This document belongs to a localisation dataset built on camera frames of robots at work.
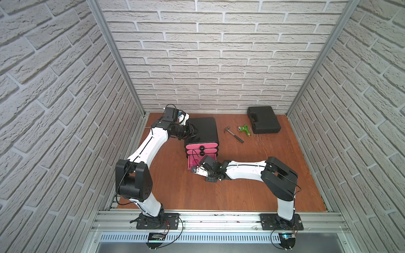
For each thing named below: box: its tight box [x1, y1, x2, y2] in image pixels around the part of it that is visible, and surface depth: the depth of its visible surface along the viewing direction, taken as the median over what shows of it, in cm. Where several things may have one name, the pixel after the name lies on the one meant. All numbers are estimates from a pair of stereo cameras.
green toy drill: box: [237, 124, 251, 138], surface depth 109 cm
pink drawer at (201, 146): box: [185, 142, 219, 151], surface depth 85 cm
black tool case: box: [246, 105, 282, 135], surface depth 115 cm
